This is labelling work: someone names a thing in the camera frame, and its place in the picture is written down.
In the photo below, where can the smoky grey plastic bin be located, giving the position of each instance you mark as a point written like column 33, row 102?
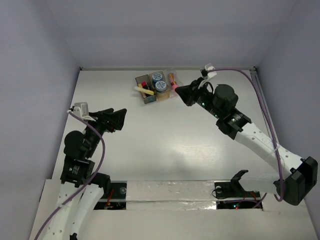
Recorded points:
column 146, row 78

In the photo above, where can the yellow highlighter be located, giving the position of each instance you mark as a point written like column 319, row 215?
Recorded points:
column 148, row 92

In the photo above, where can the white foam front board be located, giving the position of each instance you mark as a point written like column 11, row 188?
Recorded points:
column 269, row 223

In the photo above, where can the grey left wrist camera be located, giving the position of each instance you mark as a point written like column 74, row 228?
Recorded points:
column 80, row 109

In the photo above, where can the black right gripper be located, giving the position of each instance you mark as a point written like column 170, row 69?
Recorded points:
column 189, row 92

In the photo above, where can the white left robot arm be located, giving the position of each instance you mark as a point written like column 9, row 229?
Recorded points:
column 81, row 183

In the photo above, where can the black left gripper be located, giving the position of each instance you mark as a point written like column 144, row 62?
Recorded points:
column 105, row 121

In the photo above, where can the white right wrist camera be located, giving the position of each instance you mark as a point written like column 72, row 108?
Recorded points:
column 208, row 72

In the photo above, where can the clear plastic bin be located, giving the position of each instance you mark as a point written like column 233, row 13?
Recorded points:
column 180, row 84

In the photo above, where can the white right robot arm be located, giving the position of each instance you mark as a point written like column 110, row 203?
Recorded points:
column 297, row 175

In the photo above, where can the orange pink highlighter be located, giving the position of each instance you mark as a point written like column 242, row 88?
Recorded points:
column 143, row 94

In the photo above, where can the black pink highlighter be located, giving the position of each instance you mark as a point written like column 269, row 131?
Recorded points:
column 145, row 85

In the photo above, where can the metal rail right side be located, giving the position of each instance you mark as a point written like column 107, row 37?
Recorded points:
column 270, row 126

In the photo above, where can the blue white round jar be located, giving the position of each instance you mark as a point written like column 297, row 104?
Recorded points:
column 160, row 86

